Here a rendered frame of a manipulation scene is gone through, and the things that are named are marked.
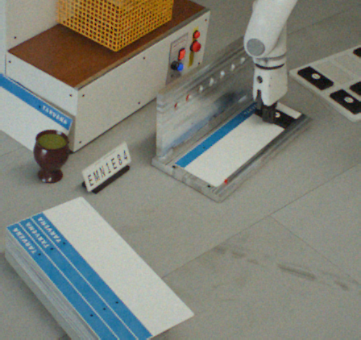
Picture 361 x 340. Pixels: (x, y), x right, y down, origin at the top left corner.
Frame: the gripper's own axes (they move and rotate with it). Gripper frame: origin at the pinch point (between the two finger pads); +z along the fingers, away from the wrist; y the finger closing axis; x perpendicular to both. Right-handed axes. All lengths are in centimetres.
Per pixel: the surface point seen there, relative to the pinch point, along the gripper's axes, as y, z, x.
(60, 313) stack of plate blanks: -86, 2, -4
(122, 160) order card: -39.8, -1.5, 17.2
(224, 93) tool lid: -6.2, -6.7, 9.8
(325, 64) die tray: 38.8, 2.9, 4.3
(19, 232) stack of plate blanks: -80, -7, 12
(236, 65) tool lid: 0.5, -11.6, 10.3
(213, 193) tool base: -33.4, 4.1, -4.9
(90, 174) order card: -51, -3, 18
